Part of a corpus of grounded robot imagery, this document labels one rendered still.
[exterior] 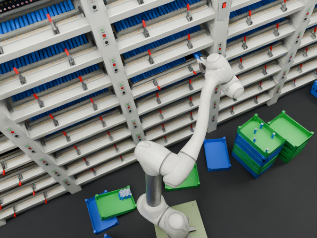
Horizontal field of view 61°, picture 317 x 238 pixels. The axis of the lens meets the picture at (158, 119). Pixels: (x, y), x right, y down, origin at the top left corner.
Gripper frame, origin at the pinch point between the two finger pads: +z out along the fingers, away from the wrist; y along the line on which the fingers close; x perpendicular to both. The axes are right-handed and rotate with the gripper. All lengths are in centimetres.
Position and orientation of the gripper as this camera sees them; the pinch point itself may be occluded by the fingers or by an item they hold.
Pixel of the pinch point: (202, 62)
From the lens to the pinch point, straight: 181.4
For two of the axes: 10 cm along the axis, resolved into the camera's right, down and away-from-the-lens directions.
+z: -3.6, -5.7, 7.4
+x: 2.1, 7.2, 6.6
